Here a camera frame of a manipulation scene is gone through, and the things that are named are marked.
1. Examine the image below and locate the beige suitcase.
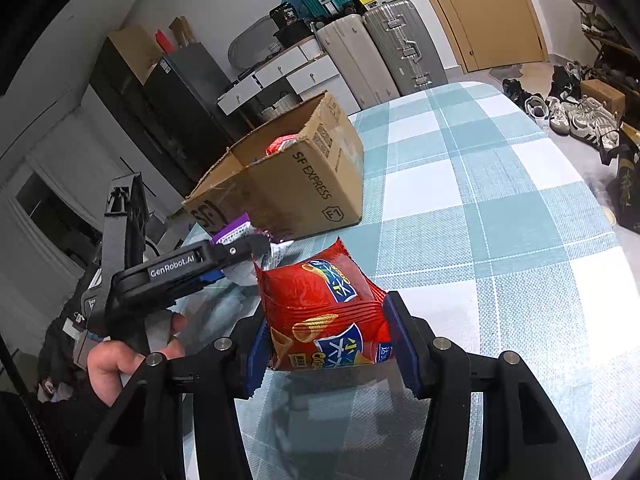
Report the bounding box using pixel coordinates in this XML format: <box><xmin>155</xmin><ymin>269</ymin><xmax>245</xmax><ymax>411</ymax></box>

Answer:
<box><xmin>315</xmin><ymin>14</ymin><xmax>401</xmax><ymax>109</ymax></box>

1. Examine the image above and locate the purple silver snack bag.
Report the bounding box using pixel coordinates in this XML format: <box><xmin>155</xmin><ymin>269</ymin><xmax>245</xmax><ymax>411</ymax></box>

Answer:
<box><xmin>210</xmin><ymin>213</ymin><xmax>294</xmax><ymax>287</ymax></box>

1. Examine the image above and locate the person's left hand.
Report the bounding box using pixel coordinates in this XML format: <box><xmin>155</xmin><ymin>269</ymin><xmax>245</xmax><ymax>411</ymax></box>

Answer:
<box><xmin>87</xmin><ymin>312</ymin><xmax>190</xmax><ymax>407</ymax></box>

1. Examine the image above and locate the brown paper bag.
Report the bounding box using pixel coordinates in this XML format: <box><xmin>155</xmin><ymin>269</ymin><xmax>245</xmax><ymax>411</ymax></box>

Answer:
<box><xmin>168</xmin><ymin>16</ymin><xmax>194</xmax><ymax>47</ymax></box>

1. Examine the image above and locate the silver suitcase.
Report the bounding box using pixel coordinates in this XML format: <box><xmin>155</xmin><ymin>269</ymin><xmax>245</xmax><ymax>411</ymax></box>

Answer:
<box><xmin>362</xmin><ymin>0</ymin><xmax>447</xmax><ymax>96</ymax></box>

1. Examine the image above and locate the grey oval mirror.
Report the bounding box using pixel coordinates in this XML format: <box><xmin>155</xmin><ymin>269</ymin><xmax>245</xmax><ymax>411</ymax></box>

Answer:
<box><xmin>228</xmin><ymin>15</ymin><xmax>281</xmax><ymax>70</ymax></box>

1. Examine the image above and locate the small cardboard box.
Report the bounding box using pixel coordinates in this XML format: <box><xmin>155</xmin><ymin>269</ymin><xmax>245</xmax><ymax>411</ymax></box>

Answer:
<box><xmin>579</xmin><ymin>78</ymin><xmax>626</xmax><ymax>114</ymax></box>

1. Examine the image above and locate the pile of sneakers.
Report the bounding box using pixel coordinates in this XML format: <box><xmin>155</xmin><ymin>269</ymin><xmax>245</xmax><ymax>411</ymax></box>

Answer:
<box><xmin>501</xmin><ymin>62</ymin><xmax>622</xmax><ymax>149</ymax></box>

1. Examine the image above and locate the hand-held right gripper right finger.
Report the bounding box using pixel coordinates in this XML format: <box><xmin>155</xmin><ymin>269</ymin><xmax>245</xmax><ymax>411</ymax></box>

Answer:
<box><xmin>382</xmin><ymin>290</ymin><xmax>594</xmax><ymax>480</ymax></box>

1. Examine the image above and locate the woven laundry basket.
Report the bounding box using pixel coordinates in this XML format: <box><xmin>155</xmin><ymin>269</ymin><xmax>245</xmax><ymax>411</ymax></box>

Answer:
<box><xmin>252</xmin><ymin>92</ymin><xmax>302</xmax><ymax>122</ymax></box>

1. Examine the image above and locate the red snack bag blue label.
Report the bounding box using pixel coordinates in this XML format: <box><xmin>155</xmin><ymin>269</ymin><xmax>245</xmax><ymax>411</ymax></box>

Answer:
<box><xmin>253</xmin><ymin>237</ymin><xmax>396</xmax><ymax>372</ymax></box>

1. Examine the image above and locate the tall cardboard box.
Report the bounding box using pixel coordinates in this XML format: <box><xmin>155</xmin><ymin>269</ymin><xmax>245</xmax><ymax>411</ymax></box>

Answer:
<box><xmin>107</xmin><ymin>25</ymin><xmax>164</xmax><ymax>85</ymax></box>

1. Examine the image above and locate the red white snack bag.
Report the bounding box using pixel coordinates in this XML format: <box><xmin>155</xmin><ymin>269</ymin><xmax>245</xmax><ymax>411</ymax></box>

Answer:
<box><xmin>266</xmin><ymin>133</ymin><xmax>304</xmax><ymax>157</ymax></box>

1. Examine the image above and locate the white drawer dresser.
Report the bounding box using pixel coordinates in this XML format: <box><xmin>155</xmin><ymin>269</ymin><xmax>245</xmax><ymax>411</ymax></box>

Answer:
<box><xmin>217</xmin><ymin>40</ymin><xmax>362</xmax><ymax>129</ymax></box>

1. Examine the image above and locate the black package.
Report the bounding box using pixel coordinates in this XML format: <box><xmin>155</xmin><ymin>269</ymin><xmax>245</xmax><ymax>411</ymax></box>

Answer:
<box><xmin>269</xmin><ymin>2</ymin><xmax>301</xmax><ymax>29</ymax></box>

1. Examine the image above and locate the dark grey refrigerator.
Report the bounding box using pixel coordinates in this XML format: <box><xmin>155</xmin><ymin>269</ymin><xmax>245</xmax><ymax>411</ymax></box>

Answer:
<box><xmin>142</xmin><ymin>42</ymin><xmax>242</xmax><ymax>182</ymax></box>

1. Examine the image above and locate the brown cardboard box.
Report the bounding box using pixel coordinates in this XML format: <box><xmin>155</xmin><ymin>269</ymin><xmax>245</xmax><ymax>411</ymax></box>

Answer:
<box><xmin>182</xmin><ymin>90</ymin><xmax>365</xmax><ymax>242</ymax></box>

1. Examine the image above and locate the black bin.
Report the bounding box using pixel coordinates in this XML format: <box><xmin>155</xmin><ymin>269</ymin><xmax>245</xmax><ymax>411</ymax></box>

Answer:
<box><xmin>273</xmin><ymin>22</ymin><xmax>314</xmax><ymax>47</ymax></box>

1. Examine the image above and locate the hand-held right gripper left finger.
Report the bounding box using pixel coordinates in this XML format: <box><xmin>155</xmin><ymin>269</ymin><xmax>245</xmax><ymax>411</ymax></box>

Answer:
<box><xmin>75</xmin><ymin>311</ymin><xmax>274</xmax><ymax>480</ymax></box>

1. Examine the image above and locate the black bag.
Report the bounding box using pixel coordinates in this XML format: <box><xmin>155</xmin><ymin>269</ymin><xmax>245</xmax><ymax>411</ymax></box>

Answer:
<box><xmin>599</xmin><ymin>122</ymin><xmax>640</xmax><ymax>234</ymax></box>

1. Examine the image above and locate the dark wardrobe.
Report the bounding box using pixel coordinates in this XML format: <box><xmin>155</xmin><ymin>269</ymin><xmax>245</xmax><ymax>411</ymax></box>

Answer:
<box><xmin>89</xmin><ymin>37</ymin><xmax>168</xmax><ymax>181</ymax></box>

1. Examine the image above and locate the wooden shoe rack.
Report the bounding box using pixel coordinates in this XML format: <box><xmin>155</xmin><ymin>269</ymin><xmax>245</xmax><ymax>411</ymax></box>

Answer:
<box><xmin>564</xmin><ymin>0</ymin><xmax>640</xmax><ymax>92</ymax></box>

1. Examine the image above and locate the wooden door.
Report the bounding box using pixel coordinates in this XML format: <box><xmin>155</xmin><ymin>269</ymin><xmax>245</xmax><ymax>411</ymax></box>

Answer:
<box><xmin>404</xmin><ymin>0</ymin><xmax>547</xmax><ymax>74</ymax></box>

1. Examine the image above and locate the shoe rack with shoes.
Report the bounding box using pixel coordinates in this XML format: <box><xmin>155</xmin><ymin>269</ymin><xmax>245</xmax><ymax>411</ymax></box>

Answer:
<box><xmin>562</xmin><ymin>0</ymin><xmax>640</xmax><ymax>81</ymax></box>

